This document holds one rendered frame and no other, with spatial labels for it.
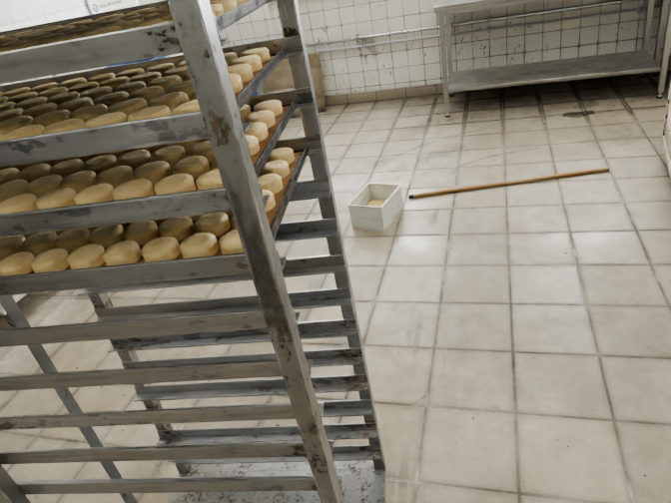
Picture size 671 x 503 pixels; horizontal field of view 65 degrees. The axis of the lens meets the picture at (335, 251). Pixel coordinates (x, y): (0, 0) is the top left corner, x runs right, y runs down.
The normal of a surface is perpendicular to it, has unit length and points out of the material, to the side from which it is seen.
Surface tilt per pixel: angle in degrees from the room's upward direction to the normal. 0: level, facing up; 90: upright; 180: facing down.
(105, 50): 90
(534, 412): 0
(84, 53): 90
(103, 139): 90
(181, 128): 90
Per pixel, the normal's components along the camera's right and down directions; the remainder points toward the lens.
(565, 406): -0.17, -0.85
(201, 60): -0.10, 0.53
